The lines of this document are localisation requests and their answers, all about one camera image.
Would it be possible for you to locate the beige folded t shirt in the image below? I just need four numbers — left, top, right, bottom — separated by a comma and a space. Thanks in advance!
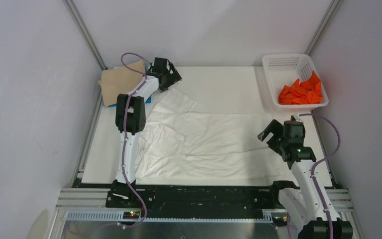
98, 59, 146, 107

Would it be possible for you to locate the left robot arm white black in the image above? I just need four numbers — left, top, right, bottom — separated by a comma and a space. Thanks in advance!
105, 57, 182, 208

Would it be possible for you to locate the right circuit board with leds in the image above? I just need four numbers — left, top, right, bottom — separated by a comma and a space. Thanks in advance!
272, 216, 288, 228

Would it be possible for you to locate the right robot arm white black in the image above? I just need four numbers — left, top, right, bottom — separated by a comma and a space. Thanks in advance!
258, 119, 354, 239

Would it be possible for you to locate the aluminium frame rail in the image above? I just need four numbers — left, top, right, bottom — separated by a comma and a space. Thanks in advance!
63, 0, 107, 70

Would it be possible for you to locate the blue folded t shirt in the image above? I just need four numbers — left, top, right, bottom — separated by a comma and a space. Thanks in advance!
103, 68, 153, 108

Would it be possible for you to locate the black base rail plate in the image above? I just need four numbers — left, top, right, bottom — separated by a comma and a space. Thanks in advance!
72, 178, 305, 220

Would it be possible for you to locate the white toothed cable strip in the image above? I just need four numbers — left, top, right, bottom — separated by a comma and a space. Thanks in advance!
66, 211, 273, 223

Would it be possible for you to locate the circuit board with leds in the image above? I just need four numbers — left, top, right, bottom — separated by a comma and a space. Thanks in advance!
122, 211, 141, 220
272, 216, 288, 228

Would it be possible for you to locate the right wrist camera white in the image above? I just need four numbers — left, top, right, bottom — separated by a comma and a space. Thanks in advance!
291, 114, 303, 122

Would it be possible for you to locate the left circuit board with leds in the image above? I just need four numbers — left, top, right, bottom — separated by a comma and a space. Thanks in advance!
122, 211, 141, 220

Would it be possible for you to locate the orange t shirt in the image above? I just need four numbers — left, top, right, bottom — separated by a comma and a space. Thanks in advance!
278, 71, 324, 105

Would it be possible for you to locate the white t shirt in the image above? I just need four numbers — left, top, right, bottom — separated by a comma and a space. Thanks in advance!
135, 90, 289, 186

